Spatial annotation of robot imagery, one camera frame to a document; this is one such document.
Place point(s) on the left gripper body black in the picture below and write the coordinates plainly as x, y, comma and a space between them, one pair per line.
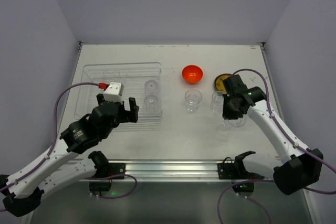
125, 112

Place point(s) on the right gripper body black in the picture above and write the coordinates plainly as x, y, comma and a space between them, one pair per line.
229, 108

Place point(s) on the clear glass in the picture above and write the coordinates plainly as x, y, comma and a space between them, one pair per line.
193, 99
235, 124
217, 102
151, 87
151, 104

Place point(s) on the olive yellow plate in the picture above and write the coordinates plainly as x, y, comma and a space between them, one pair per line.
218, 82

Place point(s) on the orange plastic bowl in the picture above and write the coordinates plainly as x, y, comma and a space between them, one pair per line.
192, 74

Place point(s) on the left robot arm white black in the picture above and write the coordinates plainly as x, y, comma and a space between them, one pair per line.
24, 190

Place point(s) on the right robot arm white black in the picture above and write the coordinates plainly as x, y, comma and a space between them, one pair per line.
301, 166

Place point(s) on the clear plastic dish rack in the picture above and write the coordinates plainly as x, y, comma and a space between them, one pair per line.
123, 81

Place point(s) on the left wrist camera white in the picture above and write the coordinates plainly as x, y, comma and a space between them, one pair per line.
112, 92

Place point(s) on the aluminium front rail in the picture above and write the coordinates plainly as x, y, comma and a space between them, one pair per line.
146, 171

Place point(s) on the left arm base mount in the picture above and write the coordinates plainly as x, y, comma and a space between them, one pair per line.
101, 188

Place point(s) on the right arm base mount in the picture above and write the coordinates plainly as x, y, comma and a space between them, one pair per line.
234, 169

